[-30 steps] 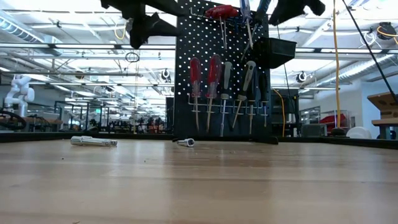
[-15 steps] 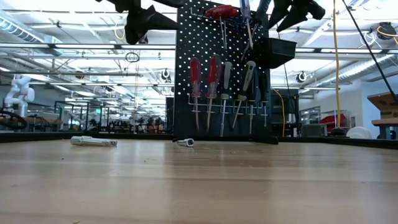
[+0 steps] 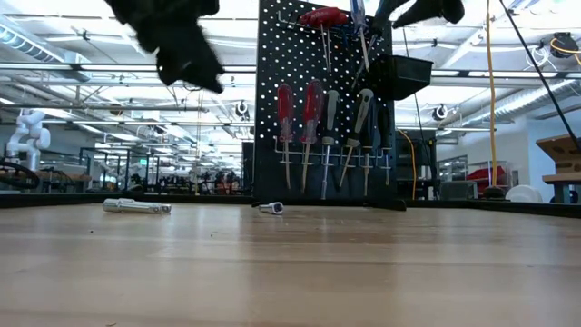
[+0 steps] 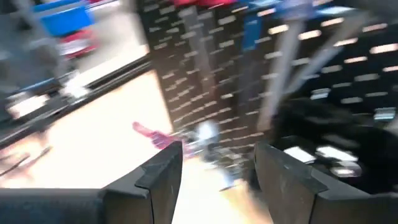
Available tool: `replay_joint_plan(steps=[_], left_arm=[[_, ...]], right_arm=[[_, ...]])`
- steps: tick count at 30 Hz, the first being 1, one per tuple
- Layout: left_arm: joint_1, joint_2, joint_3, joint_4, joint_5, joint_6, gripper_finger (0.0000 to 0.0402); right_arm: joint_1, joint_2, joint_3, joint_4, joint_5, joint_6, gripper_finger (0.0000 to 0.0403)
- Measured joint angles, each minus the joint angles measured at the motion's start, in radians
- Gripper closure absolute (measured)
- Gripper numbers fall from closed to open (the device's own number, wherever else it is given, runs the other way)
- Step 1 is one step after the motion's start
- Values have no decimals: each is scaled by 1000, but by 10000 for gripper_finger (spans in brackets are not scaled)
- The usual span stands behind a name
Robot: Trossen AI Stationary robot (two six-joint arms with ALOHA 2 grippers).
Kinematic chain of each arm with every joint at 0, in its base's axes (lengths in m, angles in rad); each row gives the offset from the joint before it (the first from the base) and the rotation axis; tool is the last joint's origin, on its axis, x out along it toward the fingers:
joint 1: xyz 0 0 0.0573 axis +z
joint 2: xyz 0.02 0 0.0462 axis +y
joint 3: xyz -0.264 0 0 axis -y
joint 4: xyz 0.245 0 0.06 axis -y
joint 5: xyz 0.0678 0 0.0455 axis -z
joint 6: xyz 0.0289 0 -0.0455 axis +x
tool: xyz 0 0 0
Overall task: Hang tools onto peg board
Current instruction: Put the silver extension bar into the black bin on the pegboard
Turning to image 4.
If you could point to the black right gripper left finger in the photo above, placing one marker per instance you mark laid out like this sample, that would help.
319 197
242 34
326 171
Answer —
77 207

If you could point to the blue storage crate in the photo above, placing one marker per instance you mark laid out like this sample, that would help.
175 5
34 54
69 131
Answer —
65 20

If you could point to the black aluminium table frame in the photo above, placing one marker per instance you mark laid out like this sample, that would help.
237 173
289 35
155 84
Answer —
93 84

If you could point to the small red clear Husky screwdriver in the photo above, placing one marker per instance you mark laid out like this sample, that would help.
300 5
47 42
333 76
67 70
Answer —
155 137

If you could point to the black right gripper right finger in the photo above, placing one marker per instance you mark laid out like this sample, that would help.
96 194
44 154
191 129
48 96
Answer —
326 208

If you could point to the black plastic pegboard bin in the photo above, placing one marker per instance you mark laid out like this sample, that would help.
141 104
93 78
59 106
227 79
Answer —
311 124

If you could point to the black metal pegboard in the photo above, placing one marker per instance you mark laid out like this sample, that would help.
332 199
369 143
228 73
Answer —
199 77

